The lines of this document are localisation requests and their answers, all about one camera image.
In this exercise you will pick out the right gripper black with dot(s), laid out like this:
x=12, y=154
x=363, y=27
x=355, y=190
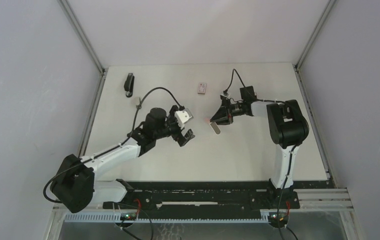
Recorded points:
x=225, y=115

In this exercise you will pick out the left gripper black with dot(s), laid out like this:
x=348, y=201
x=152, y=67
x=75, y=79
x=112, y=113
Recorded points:
x=178, y=137

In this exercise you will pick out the pink and white stapler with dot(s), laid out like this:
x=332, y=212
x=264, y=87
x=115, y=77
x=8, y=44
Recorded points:
x=213, y=125

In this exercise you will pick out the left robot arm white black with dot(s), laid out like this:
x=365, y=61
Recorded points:
x=77, y=182

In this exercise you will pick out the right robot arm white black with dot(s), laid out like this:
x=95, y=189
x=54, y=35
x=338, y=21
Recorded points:
x=288, y=128

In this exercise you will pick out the staple box red white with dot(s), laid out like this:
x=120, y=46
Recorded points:
x=202, y=87

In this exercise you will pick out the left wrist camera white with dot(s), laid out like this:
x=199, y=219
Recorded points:
x=182, y=117

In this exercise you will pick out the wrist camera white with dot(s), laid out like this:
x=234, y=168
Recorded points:
x=224, y=96
x=182, y=117

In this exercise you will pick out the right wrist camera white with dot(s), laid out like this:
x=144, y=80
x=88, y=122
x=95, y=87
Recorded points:
x=224, y=96

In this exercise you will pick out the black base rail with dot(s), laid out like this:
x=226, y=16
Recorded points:
x=205, y=200

